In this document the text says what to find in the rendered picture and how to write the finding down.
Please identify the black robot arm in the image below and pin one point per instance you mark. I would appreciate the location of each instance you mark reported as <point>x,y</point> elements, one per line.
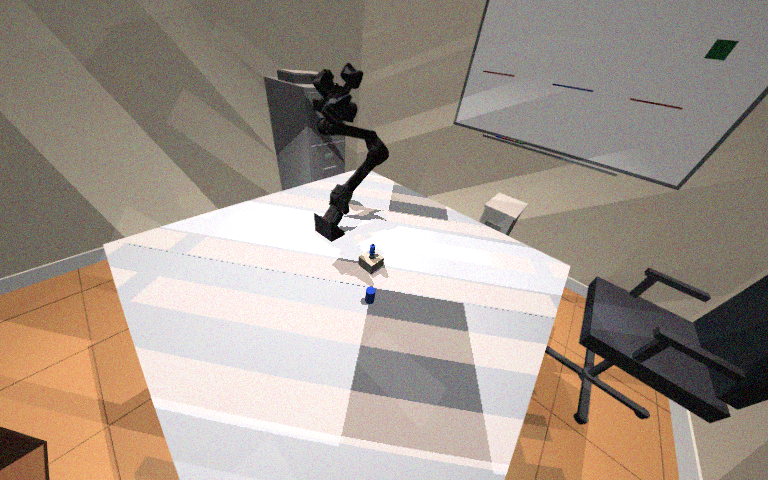
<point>377,154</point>

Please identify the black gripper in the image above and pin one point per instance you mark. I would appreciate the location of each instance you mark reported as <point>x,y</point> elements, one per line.
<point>335,109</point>

